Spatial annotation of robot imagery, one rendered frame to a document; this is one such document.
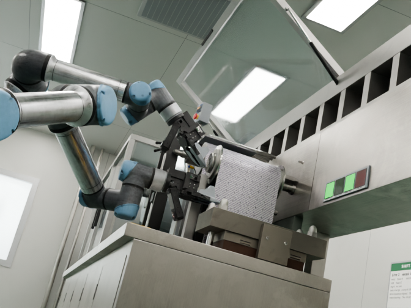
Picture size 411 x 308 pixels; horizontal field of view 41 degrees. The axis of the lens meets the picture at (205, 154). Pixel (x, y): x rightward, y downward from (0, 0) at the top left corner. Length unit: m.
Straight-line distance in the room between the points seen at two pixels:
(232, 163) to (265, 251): 0.40
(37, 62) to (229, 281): 0.94
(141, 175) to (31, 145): 5.84
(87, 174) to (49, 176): 5.73
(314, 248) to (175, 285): 0.49
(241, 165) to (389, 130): 0.58
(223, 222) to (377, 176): 0.48
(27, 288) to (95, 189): 5.56
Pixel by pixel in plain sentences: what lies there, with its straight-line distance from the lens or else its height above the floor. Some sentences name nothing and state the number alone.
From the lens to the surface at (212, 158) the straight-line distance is 2.00.
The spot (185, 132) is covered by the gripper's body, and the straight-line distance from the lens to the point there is 2.02.
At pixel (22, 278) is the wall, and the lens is 7.38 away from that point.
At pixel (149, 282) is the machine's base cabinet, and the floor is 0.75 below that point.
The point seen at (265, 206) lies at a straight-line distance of 2.01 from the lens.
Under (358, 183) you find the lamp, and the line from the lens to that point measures 1.71.
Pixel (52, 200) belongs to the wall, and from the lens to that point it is 7.49.
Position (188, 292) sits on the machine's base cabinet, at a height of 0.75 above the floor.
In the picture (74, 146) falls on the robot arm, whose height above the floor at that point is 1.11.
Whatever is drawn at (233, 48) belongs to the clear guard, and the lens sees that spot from 2.54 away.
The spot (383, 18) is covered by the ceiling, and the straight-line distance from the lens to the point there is 3.79.
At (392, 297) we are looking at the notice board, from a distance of 5.54.
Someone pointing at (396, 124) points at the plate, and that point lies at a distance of 1.65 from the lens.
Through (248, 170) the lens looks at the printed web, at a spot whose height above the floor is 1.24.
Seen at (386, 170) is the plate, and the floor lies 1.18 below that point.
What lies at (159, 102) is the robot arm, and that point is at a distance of 2.03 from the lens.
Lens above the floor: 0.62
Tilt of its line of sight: 19 degrees up
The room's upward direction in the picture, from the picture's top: 13 degrees clockwise
